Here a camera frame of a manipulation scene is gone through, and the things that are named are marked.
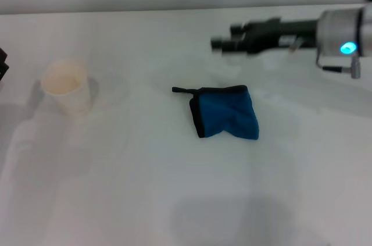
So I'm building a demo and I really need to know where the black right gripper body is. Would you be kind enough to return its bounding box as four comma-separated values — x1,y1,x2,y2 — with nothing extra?
246,17,320,54

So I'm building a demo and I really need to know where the blue rag with black trim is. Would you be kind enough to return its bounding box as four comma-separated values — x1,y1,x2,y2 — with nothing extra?
171,84,260,142

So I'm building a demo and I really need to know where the white paper cup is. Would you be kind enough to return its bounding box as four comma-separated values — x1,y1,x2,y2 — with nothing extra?
41,59,91,116

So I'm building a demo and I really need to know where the black cable with metal connector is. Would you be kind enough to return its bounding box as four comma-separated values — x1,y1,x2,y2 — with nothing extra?
316,53,362,80

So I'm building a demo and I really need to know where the clear cable plug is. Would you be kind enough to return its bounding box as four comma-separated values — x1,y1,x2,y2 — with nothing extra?
289,38,303,52

